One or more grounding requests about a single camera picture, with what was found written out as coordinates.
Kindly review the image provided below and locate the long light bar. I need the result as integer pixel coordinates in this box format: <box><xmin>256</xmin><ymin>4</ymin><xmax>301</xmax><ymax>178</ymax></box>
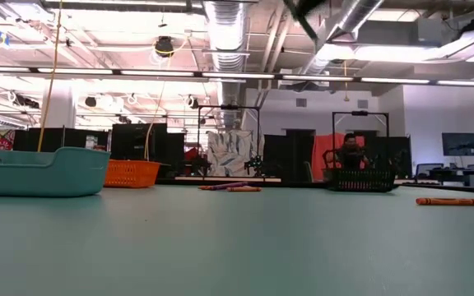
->
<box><xmin>0</xmin><ymin>64</ymin><xmax>474</xmax><ymax>88</ymax></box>

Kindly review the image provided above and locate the small background robot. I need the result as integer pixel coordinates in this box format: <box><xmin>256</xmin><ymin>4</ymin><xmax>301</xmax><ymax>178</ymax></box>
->
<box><xmin>244</xmin><ymin>155</ymin><xmax>266</xmax><ymax>177</ymax></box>

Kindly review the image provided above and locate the person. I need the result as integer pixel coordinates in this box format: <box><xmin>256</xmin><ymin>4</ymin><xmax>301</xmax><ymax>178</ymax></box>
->
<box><xmin>335</xmin><ymin>132</ymin><xmax>372</xmax><ymax>170</ymax></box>

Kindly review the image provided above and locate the black partition panel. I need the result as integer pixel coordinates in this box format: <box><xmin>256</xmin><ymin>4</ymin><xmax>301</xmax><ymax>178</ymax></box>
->
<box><xmin>263</xmin><ymin>133</ymin><xmax>317</xmax><ymax>183</ymax></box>
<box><xmin>12</xmin><ymin>127</ymin><xmax>111</xmax><ymax>154</ymax></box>
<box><xmin>364</xmin><ymin>135</ymin><xmax>413</xmax><ymax>178</ymax></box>
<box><xmin>110</xmin><ymin>122</ymin><xmax>187</xmax><ymax>165</ymax></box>

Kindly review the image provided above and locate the thin yellow cable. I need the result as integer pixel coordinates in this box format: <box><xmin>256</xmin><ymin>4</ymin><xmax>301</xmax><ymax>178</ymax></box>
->
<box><xmin>143</xmin><ymin>81</ymin><xmax>168</xmax><ymax>162</ymax></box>

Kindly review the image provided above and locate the dark wall monitor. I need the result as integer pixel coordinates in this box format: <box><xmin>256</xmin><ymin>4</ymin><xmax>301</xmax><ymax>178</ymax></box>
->
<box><xmin>441</xmin><ymin>132</ymin><xmax>474</xmax><ymax>158</ymax></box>

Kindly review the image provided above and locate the black stand frame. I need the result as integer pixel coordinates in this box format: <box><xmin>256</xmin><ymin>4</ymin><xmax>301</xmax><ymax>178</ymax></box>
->
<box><xmin>197</xmin><ymin>104</ymin><xmax>262</xmax><ymax>178</ymax></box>
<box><xmin>331</xmin><ymin>109</ymin><xmax>391</xmax><ymax>165</ymax></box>

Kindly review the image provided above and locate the teal table mat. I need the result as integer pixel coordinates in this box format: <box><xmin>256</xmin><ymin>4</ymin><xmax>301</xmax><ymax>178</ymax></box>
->
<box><xmin>0</xmin><ymin>183</ymin><xmax>474</xmax><ymax>296</ymax></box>

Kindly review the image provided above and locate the black plastic basket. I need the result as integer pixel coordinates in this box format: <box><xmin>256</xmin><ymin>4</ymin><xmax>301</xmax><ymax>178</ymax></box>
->
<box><xmin>325</xmin><ymin>167</ymin><xmax>399</xmax><ymax>193</ymax></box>

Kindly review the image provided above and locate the wooden table board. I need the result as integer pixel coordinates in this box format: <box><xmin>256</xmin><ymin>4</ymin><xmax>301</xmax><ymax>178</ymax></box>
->
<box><xmin>174</xmin><ymin>175</ymin><xmax>283</xmax><ymax>183</ymax></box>

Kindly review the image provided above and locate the silver ventilation duct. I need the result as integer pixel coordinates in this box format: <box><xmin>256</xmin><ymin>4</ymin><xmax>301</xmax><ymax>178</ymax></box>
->
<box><xmin>300</xmin><ymin>0</ymin><xmax>386</xmax><ymax>83</ymax></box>
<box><xmin>202</xmin><ymin>0</ymin><xmax>249</xmax><ymax>129</ymax></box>

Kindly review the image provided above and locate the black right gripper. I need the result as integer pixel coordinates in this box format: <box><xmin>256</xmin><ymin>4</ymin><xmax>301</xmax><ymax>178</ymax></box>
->
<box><xmin>281</xmin><ymin>0</ymin><xmax>329</xmax><ymax>42</ymax></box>

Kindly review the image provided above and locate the purple crayon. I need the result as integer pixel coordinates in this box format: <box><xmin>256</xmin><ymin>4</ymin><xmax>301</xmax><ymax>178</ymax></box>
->
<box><xmin>210</xmin><ymin>181</ymin><xmax>249</xmax><ymax>191</ymax></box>

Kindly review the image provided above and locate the desk with equipment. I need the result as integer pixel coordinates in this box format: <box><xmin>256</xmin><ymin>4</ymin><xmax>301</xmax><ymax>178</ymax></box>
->
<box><xmin>410</xmin><ymin>139</ymin><xmax>474</xmax><ymax>190</ymax></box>

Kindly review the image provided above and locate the orange plastic basket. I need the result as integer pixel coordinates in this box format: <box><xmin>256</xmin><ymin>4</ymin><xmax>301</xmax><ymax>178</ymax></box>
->
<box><xmin>104</xmin><ymin>159</ymin><xmax>162</xmax><ymax>189</ymax></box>

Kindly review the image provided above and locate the white leaf print cloth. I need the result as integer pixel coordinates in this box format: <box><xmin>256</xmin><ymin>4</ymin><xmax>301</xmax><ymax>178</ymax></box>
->
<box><xmin>206</xmin><ymin>129</ymin><xmax>265</xmax><ymax>178</ymax></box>

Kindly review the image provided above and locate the black ceiling camera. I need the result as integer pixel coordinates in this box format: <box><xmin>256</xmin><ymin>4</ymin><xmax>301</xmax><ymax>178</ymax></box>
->
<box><xmin>153</xmin><ymin>35</ymin><xmax>176</xmax><ymax>58</ymax></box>

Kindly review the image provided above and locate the orange red cloth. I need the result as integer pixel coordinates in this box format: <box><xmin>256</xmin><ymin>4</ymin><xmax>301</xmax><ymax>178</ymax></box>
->
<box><xmin>310</xmin><ymin>132</ymin><xmax>366</xmax><ymax>183</ymax></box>

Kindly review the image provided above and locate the clear plastic container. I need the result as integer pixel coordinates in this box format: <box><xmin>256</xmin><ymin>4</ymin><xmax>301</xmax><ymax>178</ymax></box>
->
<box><xmin>0</xmin><ymin>146</ymin><xmax>111</xmax><ymax>198</ymax></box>

